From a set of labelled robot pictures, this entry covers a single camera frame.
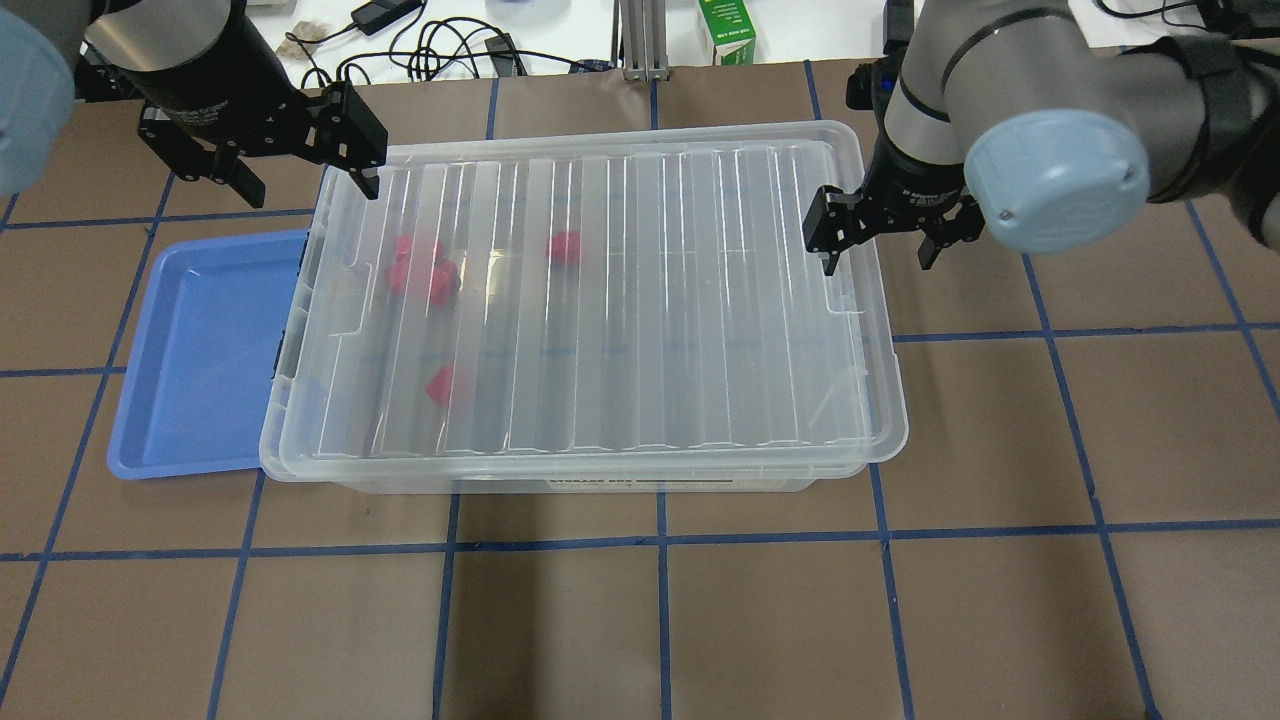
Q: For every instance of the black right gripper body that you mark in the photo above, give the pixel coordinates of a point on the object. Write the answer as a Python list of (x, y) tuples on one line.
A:
[(912, 182)]

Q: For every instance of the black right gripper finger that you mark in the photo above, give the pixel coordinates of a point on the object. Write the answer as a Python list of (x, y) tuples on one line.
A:
[(929, 251), (829, 262)]

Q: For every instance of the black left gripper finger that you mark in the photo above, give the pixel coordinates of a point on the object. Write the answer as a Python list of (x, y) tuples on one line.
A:
[(245, 183), (368, 182)]

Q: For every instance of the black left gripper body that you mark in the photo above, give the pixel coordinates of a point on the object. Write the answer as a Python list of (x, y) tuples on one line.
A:
[(212, 82)]

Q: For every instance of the clear plastic box lid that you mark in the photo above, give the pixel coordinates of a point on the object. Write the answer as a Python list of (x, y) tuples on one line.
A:
[(600, 300)]

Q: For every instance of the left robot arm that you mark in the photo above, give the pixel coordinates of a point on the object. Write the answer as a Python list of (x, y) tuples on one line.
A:
[(214, 93)]

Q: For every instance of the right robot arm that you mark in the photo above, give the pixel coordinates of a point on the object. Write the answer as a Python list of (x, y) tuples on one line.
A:
[(997, 117)]

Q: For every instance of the clear plastic storage box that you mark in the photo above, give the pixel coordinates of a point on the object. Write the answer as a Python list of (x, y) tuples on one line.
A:
[(650, 483)]

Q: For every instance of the blue plastic tray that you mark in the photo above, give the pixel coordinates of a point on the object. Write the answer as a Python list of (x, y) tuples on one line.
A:
[(198, 381)]

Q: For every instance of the black power adapter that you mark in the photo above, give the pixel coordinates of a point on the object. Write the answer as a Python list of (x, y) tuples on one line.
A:
[(372, 17)]

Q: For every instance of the green white carton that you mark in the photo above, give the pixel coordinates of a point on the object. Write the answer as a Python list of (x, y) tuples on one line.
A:
[(727, 33)]

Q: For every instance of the aluminium frame post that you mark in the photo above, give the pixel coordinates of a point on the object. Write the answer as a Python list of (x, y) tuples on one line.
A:
[(640, 48)]

